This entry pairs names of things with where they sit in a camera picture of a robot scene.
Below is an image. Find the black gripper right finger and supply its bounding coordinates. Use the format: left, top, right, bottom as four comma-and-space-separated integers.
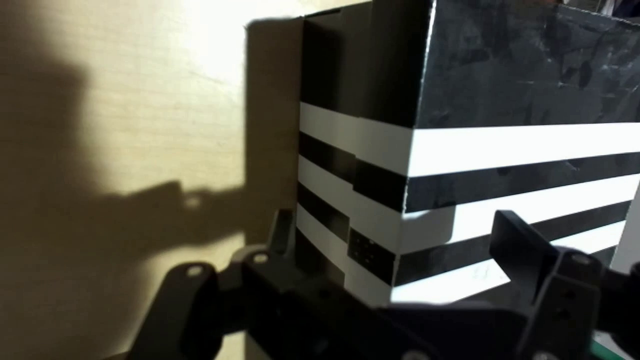
488, 208, 564, 310

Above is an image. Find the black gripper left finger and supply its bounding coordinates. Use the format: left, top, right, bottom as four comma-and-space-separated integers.
267, 205, 299, 264

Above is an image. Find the black white-striped shoe box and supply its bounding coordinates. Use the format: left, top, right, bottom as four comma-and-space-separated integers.
245, 0, 640, 310

